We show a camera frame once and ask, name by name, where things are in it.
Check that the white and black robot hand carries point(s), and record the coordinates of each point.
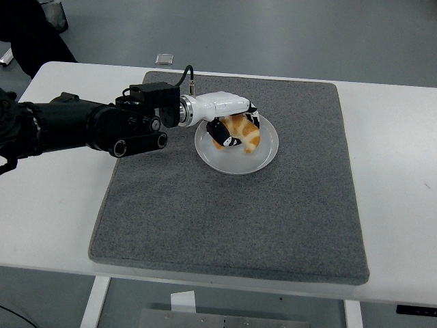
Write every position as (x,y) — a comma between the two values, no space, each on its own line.
(218,104)

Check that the golden croissant bread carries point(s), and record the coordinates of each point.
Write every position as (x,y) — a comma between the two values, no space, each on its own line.
(251,135)

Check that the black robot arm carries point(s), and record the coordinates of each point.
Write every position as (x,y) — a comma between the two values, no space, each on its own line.
(68,123)

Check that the round pale grey plate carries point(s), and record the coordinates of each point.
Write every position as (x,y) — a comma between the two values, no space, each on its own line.
(239,162)

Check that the silver floor outlet cover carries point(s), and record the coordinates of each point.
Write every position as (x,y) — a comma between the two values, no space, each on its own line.
(164,59)

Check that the grey felt mat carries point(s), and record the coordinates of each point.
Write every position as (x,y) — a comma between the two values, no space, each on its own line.
(222,222)

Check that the dark mesh trash bin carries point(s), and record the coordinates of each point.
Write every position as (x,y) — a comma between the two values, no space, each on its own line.
(56,15)

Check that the person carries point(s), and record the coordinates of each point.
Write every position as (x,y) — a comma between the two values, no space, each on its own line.
(30,34)

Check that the white paper strip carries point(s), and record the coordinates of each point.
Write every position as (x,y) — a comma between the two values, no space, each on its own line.
(182,302)

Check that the white table leg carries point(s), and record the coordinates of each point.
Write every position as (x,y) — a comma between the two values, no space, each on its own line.
(353,316)
(94,304)

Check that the black table control panel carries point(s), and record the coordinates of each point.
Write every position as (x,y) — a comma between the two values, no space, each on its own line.
(416,309)

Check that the white desk frame foot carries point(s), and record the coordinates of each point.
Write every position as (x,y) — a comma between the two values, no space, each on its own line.
(6,58)

